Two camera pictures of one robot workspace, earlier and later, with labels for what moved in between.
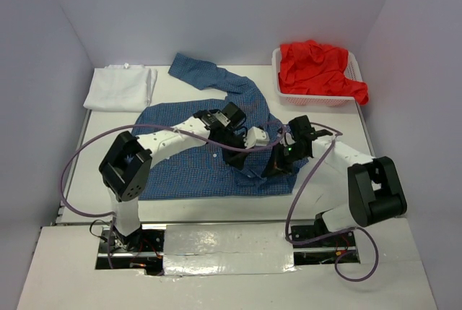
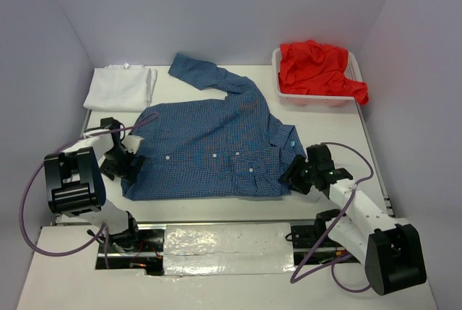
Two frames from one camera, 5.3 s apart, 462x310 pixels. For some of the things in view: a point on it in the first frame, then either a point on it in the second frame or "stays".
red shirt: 310,68 stays
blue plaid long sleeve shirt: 206,170 stays
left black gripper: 235,158 → 108,169
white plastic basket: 353,72 stays
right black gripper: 277,165 → 297,163
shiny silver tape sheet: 232,248 stays
